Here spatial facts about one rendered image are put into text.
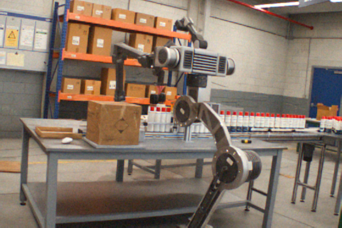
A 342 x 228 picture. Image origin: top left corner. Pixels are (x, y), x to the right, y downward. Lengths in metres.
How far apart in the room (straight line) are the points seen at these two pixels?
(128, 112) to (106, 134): 0.21
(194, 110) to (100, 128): 0.63
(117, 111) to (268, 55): 8.77
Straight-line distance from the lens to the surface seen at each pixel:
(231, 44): 9.86
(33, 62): 7.00
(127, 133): 2.58
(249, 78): 10.41
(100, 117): 2.48
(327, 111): 8.41
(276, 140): 3.96
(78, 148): 2.44
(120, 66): 2.79
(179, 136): 3.21
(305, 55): 11.39
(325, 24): 11.20
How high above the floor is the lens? 1.32
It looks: 3 degrees down
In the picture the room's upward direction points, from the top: 6 degrees clockwise
